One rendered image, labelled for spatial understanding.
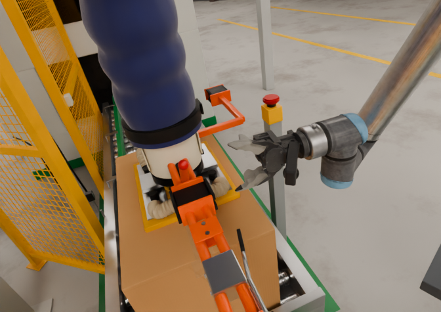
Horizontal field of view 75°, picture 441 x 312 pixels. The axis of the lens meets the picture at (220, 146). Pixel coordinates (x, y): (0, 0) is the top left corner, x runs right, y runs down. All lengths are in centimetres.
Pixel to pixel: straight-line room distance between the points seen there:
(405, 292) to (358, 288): 22
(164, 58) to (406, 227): 183
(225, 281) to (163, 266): 27
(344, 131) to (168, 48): 47
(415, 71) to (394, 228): 145
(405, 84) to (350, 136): 18
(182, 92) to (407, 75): 54
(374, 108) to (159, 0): 60
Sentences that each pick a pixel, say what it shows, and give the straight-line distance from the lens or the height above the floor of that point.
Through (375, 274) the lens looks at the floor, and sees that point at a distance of 190.
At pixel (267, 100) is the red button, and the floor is 104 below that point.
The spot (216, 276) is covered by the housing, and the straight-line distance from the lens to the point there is 55.
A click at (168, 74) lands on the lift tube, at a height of 134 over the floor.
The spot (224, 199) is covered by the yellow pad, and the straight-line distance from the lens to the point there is 85.
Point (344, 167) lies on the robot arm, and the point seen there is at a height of 103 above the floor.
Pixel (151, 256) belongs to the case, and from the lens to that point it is 80.
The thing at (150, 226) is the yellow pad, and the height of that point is 97.
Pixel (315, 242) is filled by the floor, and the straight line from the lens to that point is 197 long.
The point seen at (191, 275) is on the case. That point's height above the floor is 90.
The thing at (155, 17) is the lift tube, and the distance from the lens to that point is 69.
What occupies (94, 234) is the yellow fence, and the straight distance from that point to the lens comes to 163.
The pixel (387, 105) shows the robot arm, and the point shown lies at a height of 117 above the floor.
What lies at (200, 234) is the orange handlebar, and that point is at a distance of 61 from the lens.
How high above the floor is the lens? 155
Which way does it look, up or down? 33 degrees down
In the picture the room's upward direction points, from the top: 11 degrees counter-clockwise
